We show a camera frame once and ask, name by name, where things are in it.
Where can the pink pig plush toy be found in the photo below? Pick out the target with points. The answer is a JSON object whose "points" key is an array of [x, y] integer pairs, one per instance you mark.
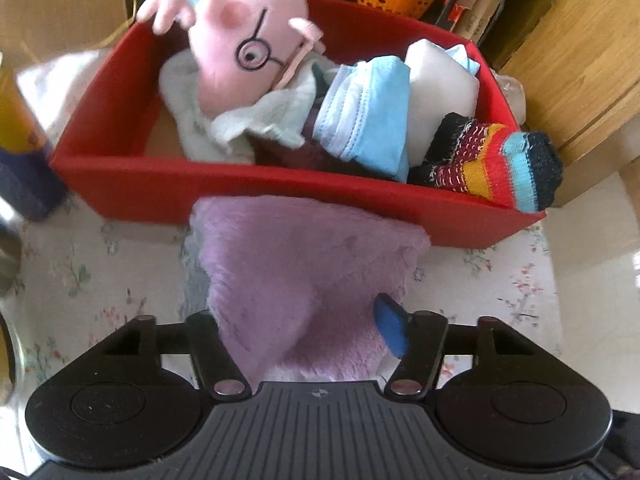
{"points": [[235, 45]]}

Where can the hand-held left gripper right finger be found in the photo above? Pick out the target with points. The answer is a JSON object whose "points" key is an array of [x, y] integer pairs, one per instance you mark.
{"points": [[392, 327]]}

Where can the dark purple cloth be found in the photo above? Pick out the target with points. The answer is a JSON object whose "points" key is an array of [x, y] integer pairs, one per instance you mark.
{"points": [[295, 152]]}

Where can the floral printed cloth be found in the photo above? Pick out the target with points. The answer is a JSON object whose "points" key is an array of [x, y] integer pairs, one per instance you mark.
{"points": [[75, 280]]}

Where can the purple fluffy cloth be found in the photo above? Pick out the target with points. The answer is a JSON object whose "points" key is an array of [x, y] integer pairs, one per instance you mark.
{"points": [[300, 280]]}

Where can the white plastic bag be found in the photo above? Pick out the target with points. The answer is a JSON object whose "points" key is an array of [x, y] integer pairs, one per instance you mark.
{"points": [[512, 97]]}

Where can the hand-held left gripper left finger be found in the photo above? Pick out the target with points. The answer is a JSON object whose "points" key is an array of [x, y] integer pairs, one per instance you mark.
{"points": [[210, 347]]}

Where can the red cardboard box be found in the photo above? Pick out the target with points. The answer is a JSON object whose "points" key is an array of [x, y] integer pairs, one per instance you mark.
{"points": [[310, 205]]}

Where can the light wooden side cabinet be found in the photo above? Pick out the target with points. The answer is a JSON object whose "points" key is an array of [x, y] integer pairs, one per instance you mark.
{"points": [[55, 15]]}

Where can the rainbow striped knit sock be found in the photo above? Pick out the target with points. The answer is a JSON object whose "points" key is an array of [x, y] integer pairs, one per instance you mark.
{"points": [[485, 185], [505, 150]]}

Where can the yellow and blue bottle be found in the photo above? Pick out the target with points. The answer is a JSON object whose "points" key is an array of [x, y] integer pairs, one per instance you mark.
{"points": [[22, 160]]}

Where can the blue face mask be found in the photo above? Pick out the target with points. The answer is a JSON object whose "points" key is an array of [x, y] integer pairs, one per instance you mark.
{"points": [[467, 57], [365, 110]]}

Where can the mint green towel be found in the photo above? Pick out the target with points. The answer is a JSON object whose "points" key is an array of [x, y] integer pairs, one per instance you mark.
{"points": [[240, 125]]}

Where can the white sheet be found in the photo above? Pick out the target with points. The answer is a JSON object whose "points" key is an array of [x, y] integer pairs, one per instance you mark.
{"points": [[440, 85]]}

